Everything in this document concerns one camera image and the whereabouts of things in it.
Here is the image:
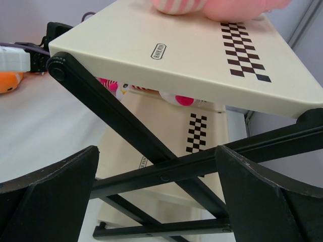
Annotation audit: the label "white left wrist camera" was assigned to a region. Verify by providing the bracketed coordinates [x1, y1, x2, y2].
[1, 43, 31, 73]

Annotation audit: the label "orange plush lower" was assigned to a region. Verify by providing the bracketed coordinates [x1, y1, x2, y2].
[0, 72, 23, 94]

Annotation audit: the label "cream two-tier folding shelf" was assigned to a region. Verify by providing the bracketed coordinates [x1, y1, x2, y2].
[45, 0, 323, 242]

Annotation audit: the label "magenta plush on lower shelf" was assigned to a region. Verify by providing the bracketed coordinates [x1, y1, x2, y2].
[159, 91, 207, 107]

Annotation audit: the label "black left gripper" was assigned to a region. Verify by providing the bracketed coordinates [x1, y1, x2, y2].
[25, 36, 50, 74]

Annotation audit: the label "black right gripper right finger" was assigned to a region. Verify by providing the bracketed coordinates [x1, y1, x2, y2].
[215, 146, 322, 241]

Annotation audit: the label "white magenta plush yellow glasses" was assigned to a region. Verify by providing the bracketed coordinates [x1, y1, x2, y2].
[96, 78, 151, 101]

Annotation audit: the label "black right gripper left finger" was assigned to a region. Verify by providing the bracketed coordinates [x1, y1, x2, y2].
[1, 146, 99, 241]

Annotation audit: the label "pink striped plush front shelf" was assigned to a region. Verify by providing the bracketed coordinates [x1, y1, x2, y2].
[151, 0, 291, 23]

